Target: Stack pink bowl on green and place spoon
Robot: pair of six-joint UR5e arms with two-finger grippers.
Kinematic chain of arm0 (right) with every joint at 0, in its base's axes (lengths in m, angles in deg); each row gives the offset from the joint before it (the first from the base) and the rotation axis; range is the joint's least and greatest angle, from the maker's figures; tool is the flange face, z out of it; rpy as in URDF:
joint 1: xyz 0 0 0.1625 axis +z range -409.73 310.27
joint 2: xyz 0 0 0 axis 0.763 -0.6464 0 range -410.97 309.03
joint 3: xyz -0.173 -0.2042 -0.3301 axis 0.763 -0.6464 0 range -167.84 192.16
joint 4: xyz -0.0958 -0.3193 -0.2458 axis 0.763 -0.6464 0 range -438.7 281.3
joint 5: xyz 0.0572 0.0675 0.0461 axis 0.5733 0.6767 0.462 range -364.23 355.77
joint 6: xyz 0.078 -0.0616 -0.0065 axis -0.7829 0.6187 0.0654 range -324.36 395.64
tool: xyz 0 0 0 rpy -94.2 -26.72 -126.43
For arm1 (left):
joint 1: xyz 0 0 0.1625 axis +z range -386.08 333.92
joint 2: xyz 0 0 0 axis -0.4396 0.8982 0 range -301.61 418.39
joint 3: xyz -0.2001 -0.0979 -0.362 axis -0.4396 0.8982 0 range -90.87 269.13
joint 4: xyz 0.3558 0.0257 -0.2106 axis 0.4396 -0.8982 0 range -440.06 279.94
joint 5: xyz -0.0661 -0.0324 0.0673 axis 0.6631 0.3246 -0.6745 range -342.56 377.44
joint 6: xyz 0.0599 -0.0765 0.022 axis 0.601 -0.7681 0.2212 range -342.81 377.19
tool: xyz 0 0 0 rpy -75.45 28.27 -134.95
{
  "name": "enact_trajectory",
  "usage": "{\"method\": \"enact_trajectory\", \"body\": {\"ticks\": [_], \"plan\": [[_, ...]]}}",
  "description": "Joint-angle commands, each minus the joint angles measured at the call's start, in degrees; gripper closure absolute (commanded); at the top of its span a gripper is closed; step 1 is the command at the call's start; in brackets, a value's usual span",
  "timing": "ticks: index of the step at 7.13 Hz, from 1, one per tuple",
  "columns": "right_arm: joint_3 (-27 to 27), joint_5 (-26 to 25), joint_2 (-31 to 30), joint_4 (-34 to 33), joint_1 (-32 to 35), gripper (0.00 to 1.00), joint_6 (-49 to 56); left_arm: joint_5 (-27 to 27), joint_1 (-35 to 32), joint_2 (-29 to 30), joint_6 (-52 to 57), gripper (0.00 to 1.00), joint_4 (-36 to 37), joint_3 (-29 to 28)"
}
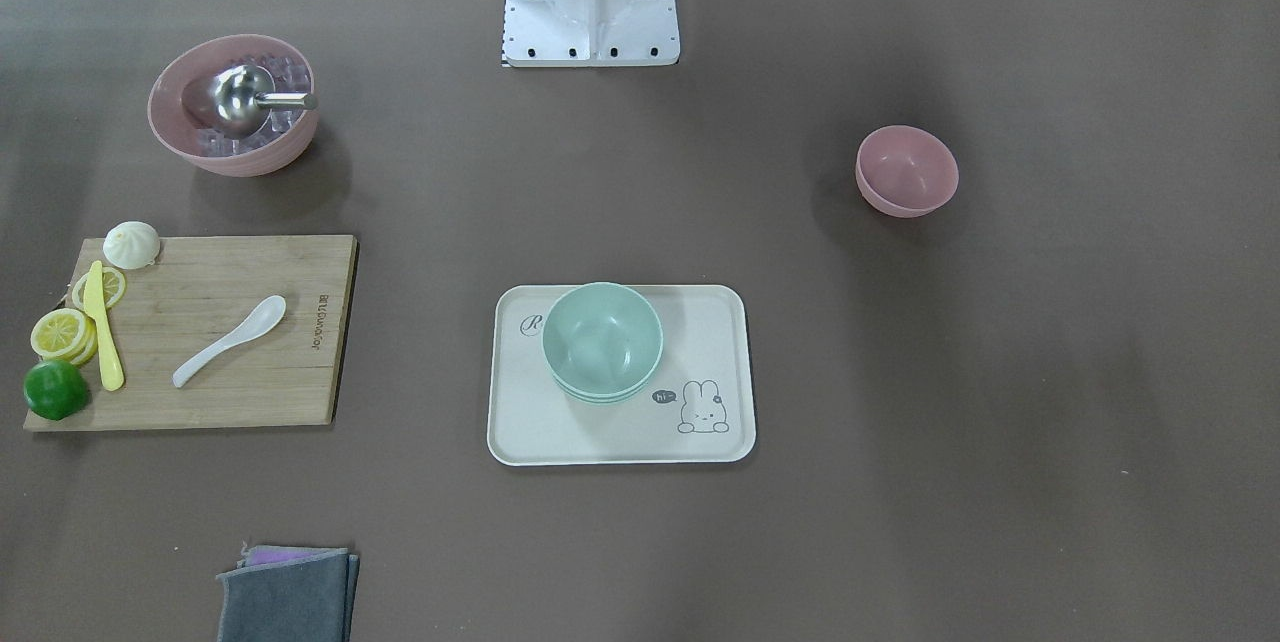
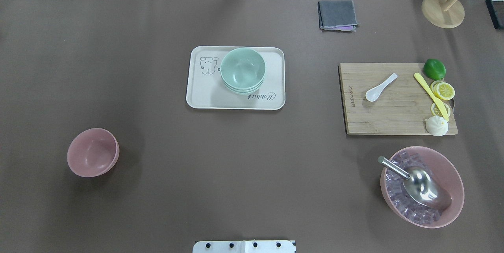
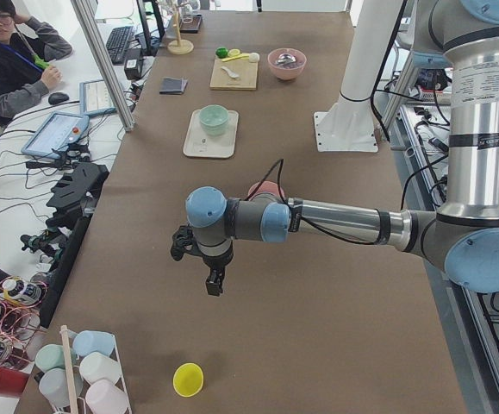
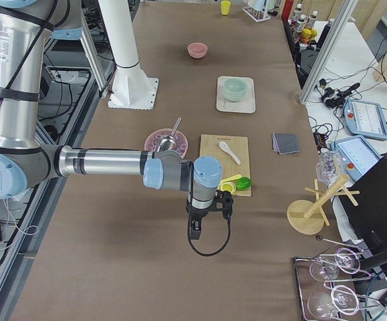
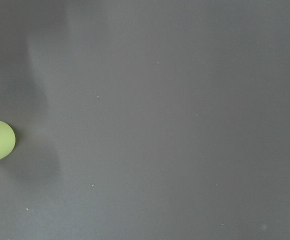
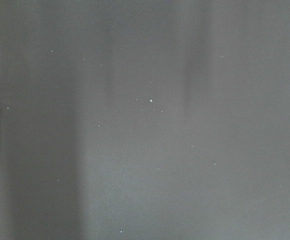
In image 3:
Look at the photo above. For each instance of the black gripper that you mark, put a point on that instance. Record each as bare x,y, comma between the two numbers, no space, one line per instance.
217,262

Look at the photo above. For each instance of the small pink bowl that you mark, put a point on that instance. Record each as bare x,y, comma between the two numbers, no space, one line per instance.
265,188

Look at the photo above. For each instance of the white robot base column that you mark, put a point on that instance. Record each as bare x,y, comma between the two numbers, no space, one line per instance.
348,126

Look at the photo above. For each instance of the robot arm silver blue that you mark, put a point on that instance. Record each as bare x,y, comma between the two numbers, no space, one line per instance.
461,237

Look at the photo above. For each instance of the white ceramic spoon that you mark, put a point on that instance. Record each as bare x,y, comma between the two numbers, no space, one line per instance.
231,74

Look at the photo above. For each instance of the large pink ice bowl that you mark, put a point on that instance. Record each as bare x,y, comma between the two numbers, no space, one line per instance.
284,73

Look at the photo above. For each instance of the yellow plastic cup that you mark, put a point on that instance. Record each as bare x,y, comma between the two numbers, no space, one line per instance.
188,380

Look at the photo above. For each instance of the blue plastic cup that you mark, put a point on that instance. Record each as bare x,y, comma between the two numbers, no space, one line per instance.
89,341

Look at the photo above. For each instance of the white plastic cup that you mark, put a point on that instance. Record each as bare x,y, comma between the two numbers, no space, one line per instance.
96,366

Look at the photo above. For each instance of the white cup rack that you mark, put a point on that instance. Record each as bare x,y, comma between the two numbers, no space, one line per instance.
77,386

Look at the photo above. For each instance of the pink plastic cup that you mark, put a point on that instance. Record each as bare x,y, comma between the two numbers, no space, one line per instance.
105,397

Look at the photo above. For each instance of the stacked green bowls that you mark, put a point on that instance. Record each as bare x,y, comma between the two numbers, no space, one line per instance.
213,119

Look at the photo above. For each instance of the black tool stand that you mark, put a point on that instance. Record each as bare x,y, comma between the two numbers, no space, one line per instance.
74,199

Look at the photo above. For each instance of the green plastic cup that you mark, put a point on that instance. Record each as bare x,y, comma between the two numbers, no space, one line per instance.
49,357

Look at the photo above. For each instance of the grey plastic cup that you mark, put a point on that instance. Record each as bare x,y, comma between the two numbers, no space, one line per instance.
53,386

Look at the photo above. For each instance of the grey folded cloth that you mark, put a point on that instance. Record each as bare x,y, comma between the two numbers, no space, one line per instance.
173,86

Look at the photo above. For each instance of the wooden cutting board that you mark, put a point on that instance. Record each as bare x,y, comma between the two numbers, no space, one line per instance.
248,76

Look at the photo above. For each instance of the blue teach pendant tablet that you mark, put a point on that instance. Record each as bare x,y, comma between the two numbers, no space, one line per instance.
56,134

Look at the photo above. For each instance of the yellow plastic knife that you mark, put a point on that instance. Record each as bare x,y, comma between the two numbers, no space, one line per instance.
236,57

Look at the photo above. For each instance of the lemon slice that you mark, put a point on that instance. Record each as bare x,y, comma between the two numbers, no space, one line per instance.
233,52

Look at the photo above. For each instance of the green lime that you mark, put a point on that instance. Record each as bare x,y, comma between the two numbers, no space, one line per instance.
221,52

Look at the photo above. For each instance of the wooden mug tree stand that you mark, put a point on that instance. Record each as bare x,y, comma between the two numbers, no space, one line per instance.
176,11

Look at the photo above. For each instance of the black computer mouse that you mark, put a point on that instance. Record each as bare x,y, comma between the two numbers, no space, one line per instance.
56,98

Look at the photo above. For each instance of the black keyboard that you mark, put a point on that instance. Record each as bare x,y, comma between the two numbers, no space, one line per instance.
118,42

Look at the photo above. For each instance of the seated person black sweater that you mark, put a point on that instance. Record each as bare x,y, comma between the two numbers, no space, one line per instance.
27,46

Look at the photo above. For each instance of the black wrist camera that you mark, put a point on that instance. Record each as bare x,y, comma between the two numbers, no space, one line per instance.
184,242

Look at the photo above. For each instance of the aluminium frame post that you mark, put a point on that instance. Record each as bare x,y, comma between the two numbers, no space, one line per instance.
88,24

